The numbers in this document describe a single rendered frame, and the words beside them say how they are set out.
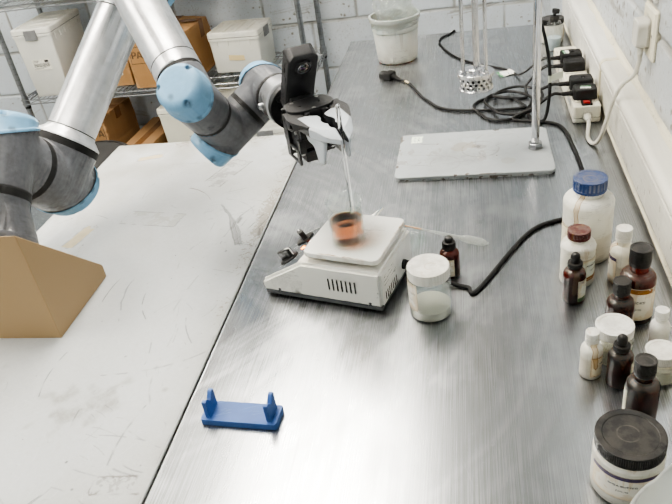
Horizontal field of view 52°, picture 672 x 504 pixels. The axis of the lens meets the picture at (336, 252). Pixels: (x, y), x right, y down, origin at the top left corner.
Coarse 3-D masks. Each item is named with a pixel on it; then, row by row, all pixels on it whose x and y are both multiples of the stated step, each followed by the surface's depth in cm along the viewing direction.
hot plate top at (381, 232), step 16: (368, 224) 104; (384, 224) 103; (400, 224) 103; (320, 240) 102; (368, 240) 100; (384, 240) 100; (320, 256) 99; (336, 256) 98; (352, 256) 97; (368, 256) 97
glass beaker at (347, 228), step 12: (336, 192) 99; (336, 204) 100; (348, 204) 100; (360, 204) 96; (336, 216) 96; (348, 216) 96; (360, 216) 97; (336, 228) 97; (348, 228) 97; (360, 228) 98; (336, 240) 98; (348, 240) 98; (360, 240) 98
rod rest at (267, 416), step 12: (204, 408) 85; (216, 408) 87; (228, 408) 86; (240, 408) 86; (252, 408) 86; (264, 408) 82; (276, 408) 85; (204, 420) 85; (216, 420) 85; (228, 420) 85; (240, 420) 84; (252, 420) 84; (264, 420) 84; (276, 420) 83
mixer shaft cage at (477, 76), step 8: (472, 0) 121; (472, 8) 122; (472, 16) 123; (472, 24) 124; (472, 32) 125; (472, 40) 126; (464, 56) 127; (464, 64) 127; (480, 64) 130; (464, 72) 128; (472, 72) 128; (480, 72) 127; (488, 72) 127; (464, 80) 127; (472, 80) 126; (480, 80) 126; (488, 80) 127; (464, 88) 129; (472, 88) 128; (480, 88) 127; (488, 88) 128
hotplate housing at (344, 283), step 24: (408, 240) 105; (312, 264) 100; (336, 264) 99; (360, 264) 98; (384, 264) 98; (288, 288) 105; (312, 288) 102; (336, 288) 100; (360, 288) 98; (384, 288) 98
